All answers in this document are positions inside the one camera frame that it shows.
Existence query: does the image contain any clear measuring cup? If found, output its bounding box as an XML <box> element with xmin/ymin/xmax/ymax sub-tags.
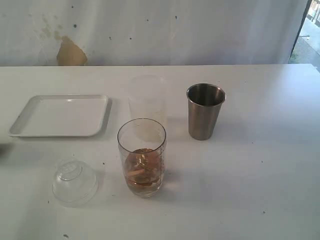
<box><xmin>117</xmin><ymin>118</ymin><xmax>167</xmax><ymax>198</ymax></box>

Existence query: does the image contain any stainless steel cup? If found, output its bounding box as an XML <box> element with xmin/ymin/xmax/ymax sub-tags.
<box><xmin>186</xmin><ymin>83</ymin><xmax>226</xmax><ymax>141</ymax></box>

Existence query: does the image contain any wooden pieces and coin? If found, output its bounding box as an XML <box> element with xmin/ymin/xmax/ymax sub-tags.
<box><xmin>124</xmin><ymin>148</ymin><xmax>164</xmax><ymax>191</ymax></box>

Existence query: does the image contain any clear plastic dome lid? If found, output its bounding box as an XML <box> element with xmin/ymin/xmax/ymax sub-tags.
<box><xmin>52</xmin><ymin>159</ymin><xmax>99</xmax><ymax>208</ymax></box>

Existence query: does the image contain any frosted translucent plastic cup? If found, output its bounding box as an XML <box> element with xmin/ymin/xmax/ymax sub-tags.
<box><xmin>128</xmin><ymin>75</ymin><xmax>167</xmax><ymax>143</ymax></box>

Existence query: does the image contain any white rectangular plastic tray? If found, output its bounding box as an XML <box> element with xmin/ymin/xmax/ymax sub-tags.
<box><xmin>8</xmin><ymin>94</ymin><xmax>110</xmax><ymax>138</ymax></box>

